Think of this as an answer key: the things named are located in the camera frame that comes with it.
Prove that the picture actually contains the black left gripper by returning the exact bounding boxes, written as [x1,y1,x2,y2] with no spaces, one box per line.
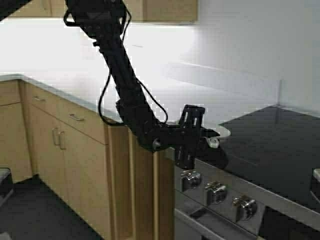
[157,104,220,169]

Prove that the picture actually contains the white frying pan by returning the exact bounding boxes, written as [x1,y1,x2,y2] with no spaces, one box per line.
[165,117,231,150]

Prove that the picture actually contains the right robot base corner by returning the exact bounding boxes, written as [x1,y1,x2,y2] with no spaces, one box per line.
[310,168,320,202]

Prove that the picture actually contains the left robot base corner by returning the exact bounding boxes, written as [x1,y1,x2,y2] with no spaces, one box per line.
[0,167,14,207]

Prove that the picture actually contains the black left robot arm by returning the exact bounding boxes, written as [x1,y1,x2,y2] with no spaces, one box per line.
[64,0,228,170]

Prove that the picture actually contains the left chrome stove knob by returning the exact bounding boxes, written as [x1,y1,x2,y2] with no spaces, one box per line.
[180,170,202,192]

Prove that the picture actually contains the chrome stove knob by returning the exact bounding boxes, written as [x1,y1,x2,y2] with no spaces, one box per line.
[232,195,258,222]
[180,170,202,192]
[204,181,228,206]

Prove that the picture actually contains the middle chrome stove knob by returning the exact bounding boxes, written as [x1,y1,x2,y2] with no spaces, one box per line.
[204,181,228,206]

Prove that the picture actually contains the steel oven front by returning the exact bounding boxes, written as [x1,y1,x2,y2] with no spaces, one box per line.
[173,160,320,240]

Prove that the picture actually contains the black glass stove cooktop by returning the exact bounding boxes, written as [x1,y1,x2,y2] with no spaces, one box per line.
[194,104,320,213]

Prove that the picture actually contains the right chrome stove knob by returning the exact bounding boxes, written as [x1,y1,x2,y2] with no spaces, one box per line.
[232,195,258,222]

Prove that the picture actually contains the wooden lower cabinets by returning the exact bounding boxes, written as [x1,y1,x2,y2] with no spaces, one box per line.
[0,78,174,240]

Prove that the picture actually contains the wooden cabinets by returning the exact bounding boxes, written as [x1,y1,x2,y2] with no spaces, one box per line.
[0,78,174,240]
[10,0,198,24]

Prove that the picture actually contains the wooden upper cabinets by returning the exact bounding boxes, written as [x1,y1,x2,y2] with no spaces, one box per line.
[10,0,198,24]

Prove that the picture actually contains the right drawer handle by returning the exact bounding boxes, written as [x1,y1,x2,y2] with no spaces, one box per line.
[68,114,85,122]

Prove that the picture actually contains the drawer handle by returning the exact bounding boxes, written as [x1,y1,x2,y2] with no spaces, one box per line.
[33,96,46,102]
[68,114,85,122]

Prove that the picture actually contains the right cabinet door handle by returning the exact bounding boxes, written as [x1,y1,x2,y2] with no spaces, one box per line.
[58,131,66,150]

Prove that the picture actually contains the cabinet door handle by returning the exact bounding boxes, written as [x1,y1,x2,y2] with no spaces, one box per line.
[58,131,66,150]
[51,127,60,146]

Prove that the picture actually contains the left cabinet door handle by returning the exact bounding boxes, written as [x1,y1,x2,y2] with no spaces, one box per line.
[51,127,60,146]

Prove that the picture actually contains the left drawer handle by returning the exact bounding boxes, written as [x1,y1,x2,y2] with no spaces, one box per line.
[33,96,46,102]

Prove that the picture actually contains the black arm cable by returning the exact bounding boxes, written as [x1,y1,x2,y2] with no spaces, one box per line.
[62,4,169,127]

